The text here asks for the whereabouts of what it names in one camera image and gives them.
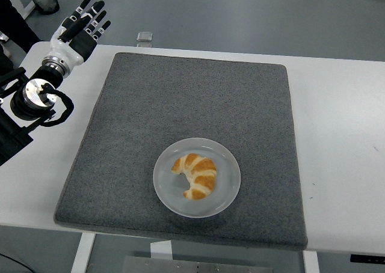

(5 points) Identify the person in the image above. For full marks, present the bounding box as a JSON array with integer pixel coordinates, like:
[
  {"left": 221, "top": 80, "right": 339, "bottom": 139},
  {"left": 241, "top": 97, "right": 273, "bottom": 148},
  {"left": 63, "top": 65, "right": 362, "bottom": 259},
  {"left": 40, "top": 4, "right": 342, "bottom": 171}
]
[{"left": 0, "top": 0, "right": 42, "bottom": 75}]

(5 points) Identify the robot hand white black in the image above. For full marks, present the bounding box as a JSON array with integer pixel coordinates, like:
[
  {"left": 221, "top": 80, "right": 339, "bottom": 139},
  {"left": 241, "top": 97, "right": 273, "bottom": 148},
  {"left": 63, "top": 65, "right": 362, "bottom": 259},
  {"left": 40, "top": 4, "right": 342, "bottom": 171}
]
[{"left": 43, "top": 0, "right": 111, "bottom": 67}]

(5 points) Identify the black table control panel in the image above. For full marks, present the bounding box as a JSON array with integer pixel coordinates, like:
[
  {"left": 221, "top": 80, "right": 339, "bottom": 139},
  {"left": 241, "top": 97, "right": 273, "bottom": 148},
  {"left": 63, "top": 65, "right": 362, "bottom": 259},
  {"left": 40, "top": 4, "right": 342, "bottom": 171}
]
[{"left": 350, "top": 254, "right": 385, "bottom": 263}]

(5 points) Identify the pale grey round plate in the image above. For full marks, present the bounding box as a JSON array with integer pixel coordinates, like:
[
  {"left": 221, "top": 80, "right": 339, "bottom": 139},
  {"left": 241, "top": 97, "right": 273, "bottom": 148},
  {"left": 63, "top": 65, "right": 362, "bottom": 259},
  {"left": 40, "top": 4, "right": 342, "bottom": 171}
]
[{"left": 153, "top": 137, "right": 241, "bottom": 219}]

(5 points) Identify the white furniture frame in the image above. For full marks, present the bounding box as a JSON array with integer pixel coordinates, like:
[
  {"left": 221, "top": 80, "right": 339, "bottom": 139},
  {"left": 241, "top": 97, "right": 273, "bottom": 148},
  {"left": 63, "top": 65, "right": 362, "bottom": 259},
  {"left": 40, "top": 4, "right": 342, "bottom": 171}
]
[{"left": 13, "top": 0, "right": 36, "bottom": 19}]

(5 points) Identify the golden croissant bread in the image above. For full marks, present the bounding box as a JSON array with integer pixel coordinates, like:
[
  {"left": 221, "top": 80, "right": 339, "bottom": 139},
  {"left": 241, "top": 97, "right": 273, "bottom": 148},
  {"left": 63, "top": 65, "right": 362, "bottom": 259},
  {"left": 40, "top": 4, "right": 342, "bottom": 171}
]
[{"left": 171, "top": 153, "right": 218, "bottom": 201}]

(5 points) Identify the grey felt mat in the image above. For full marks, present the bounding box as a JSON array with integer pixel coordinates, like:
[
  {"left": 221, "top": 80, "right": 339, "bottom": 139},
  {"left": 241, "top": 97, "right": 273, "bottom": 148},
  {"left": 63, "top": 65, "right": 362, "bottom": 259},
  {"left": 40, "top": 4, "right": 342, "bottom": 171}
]
[{"left": 53, "top": 52, "right": 309, "bottom": 251}]

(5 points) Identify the thin black floor cable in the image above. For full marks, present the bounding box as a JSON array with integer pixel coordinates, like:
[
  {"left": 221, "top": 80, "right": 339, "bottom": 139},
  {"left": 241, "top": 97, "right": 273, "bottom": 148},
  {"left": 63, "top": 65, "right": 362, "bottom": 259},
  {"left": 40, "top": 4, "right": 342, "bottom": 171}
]
[{"left": 0, "top": 251, "right": 32, "bottom": 273}]

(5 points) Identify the white table leg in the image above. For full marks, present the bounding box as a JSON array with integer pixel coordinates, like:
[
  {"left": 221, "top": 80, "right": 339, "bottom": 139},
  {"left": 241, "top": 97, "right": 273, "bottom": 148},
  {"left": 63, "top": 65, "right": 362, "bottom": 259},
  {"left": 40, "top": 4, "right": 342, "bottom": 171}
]
[
  {"left": 303, "top": 250, "right": 320, "bottom": 273},
  {"left": 70, "top": 233, "right": 96, "bottom": 273}
]

